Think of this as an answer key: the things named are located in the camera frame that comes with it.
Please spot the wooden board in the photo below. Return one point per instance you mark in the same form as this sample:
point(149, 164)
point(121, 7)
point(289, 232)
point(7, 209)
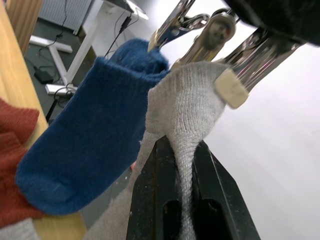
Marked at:
point(23, 22)

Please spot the light grey knit sock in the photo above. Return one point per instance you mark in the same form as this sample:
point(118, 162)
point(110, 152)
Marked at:
point(15, 231)
point(185, 105)

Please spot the grey perforated panel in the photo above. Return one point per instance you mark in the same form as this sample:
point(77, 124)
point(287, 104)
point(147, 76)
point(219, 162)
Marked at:
point(65, 11)

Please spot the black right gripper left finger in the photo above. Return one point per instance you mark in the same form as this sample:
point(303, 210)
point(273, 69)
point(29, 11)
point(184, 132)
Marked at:
point(152, 200)

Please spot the metal hanger clip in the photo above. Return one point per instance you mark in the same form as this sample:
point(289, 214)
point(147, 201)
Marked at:
point(212, 37)
point(252, 60)
point(168, 27)

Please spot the rust red knit sock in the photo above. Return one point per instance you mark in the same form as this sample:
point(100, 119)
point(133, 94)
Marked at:
point(13, 150)

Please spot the white desk frame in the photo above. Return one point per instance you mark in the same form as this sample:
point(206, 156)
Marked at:
point(82, 42)

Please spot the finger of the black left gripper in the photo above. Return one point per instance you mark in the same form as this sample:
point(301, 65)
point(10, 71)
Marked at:
point(282, 17)

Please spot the blue knit sock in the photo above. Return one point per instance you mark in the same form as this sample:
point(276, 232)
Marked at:
point(90, 140)

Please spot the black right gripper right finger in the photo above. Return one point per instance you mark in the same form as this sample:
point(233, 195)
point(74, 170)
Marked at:
point(220, 200)

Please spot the black power adapter box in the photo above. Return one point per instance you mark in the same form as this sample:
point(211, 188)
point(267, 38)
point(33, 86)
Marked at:
point(43, 74)

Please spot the white power strip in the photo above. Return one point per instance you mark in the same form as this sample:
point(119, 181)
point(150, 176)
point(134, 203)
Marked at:
point(58, 90)

